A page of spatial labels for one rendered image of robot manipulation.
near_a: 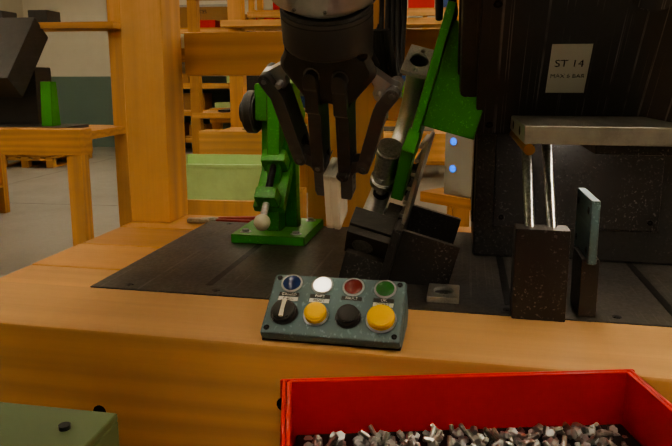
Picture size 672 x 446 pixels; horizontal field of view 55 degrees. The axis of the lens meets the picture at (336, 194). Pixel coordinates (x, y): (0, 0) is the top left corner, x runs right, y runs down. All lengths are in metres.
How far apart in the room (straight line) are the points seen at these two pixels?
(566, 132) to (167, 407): 0.52
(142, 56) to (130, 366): 0.76
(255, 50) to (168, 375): 0.80
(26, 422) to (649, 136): 0.59
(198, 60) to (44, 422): 1.01
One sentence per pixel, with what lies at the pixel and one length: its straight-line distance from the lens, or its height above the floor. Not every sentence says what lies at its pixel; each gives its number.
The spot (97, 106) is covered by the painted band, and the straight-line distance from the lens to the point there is 12.27.
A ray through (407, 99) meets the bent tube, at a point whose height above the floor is 1.15.
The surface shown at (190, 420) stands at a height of 0.80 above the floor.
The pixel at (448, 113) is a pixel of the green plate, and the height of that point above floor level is 1.13.
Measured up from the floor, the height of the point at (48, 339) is 0.88.
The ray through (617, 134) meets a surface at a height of 1.12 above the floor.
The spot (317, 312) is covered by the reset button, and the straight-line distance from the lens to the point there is 0.68.
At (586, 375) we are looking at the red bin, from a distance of 0.63.
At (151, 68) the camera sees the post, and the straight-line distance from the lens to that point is 1.36.
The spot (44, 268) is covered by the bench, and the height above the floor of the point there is 0.88.
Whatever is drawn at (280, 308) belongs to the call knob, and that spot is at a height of 0.94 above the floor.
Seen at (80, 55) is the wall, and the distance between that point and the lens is 12.40.
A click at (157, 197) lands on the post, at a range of 1.39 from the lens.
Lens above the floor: 1.17
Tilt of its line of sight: 10 degrees down
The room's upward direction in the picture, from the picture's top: straight up
